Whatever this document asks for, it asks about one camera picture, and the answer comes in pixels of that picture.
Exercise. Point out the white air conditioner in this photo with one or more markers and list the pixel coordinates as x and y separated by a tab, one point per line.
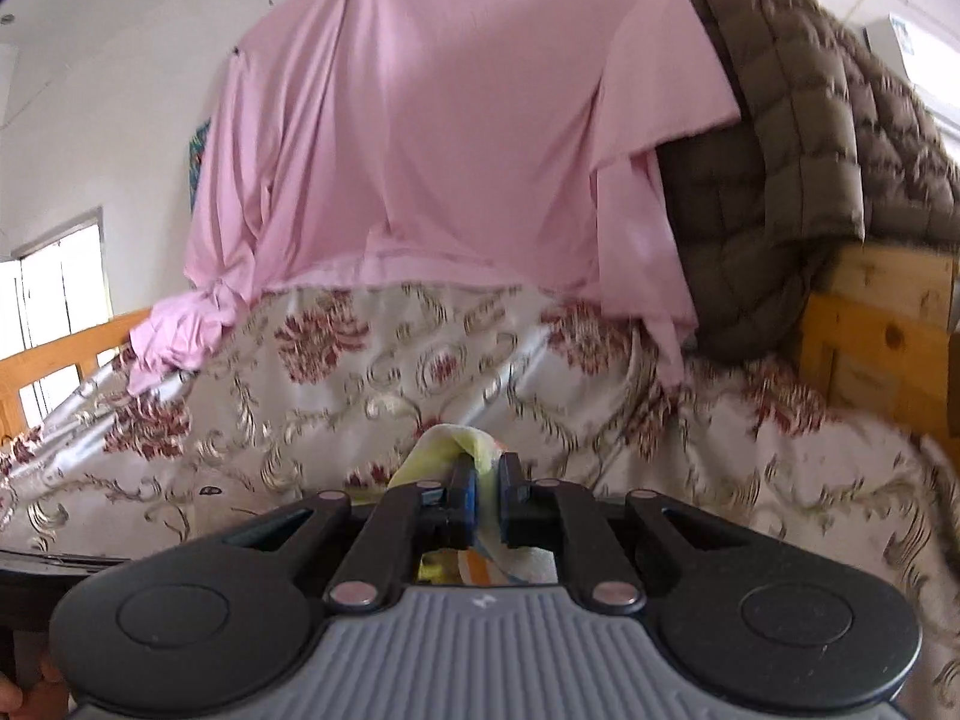
911	45

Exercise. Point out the yellow striped white cloth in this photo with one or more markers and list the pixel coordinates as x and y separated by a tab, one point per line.
450	442

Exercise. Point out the wooden bed frame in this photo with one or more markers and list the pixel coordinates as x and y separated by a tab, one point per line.
870	337

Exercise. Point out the olive quilted jacket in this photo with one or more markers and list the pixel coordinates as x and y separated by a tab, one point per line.
787	165

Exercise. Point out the floral printed blanket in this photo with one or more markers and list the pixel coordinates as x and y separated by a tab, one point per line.
337	405

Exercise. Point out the teal wall poster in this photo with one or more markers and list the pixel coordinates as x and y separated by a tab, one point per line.
196	165

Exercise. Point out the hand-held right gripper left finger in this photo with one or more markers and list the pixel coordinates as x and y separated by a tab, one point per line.
465	499

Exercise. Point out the pink cloth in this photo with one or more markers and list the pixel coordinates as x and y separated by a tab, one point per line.
450	127

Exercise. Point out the wooden bed rail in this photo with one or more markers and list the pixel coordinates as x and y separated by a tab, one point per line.
60	356

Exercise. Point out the person's left hand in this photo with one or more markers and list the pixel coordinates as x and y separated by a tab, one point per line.
37	701

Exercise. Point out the window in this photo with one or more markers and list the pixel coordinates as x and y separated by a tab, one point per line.
60	277

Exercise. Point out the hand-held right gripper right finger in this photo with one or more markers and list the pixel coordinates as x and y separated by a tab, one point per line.
511	499

